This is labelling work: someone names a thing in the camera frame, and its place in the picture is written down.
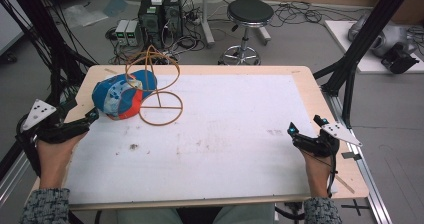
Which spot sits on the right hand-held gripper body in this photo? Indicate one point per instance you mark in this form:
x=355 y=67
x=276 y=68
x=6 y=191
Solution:
x=321 y=144

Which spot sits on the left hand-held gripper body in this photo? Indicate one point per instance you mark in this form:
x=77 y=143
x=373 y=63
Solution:
x=50 y=130

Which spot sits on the blue and orange cap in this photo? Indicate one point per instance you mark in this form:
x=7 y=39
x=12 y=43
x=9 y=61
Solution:
x=116 y=95

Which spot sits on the person's right hand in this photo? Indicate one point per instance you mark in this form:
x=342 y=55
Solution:
x=318 y=177

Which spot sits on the person's left hand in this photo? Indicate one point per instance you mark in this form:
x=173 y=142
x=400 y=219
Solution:
x=55 y=164

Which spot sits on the white floor board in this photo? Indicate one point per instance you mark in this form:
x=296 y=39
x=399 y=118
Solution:
x=343 y=40

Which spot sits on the white table mat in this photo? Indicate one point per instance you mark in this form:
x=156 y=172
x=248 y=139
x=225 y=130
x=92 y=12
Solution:
x=206 y=140

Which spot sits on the grey power supply unit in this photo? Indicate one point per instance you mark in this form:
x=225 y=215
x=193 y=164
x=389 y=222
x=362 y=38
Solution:
x=121 y=32
x=132 y=33

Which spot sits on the clear plastic sheet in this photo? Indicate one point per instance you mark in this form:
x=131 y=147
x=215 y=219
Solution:
x=83 y=15

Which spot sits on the black device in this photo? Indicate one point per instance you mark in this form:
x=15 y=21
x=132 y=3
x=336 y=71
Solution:
x=400 y=60

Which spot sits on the grey rounded device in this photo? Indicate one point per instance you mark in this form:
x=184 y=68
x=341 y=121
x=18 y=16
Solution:
x=388 y=37

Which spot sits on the black computer tower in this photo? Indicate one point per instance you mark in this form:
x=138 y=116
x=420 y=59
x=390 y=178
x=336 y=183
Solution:
x=150 y=24
x=172 y=15

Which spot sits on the black round stool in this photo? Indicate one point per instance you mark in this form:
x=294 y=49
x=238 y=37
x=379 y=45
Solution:
x=250 y=12

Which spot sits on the person's legs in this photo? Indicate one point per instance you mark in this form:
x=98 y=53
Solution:
x=200 y=215

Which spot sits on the grey table leg stand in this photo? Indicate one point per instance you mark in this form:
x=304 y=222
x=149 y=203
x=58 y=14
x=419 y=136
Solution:
x=207 y=20

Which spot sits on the aluminium rail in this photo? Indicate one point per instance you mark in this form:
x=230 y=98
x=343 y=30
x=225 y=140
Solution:
x=366 y=170
x=13 y=180

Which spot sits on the black metal frame post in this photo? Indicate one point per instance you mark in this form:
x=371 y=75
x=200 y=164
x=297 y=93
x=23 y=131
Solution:
x=363 y=40
x=50 y=40

